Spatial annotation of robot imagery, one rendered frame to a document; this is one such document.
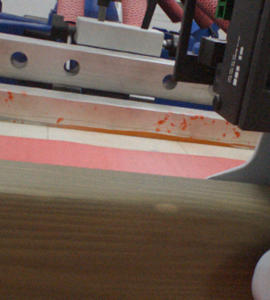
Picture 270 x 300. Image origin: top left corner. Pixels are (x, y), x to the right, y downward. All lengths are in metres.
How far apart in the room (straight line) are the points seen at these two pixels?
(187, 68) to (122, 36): 0.48
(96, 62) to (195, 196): 0.47
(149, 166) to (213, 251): 0.32
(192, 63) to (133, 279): 0.09
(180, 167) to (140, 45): 0.24
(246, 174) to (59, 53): 0.44
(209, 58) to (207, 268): 0.07
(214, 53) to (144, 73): 0.46
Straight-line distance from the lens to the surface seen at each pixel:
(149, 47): 0.67
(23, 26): 1.11
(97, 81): 0.61
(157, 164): 0.48
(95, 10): 1.15
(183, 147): 0.56
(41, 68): 0.60
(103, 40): 0.66
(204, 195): 0.16
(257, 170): 0.20
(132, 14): 0.88
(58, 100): 0.54
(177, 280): 0.16
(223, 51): 0.16
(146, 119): 0.56
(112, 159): 0.47
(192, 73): 0.18
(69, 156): 0.46
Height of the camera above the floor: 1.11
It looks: 18 degrees down
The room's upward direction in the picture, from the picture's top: 11 degrees clockwise
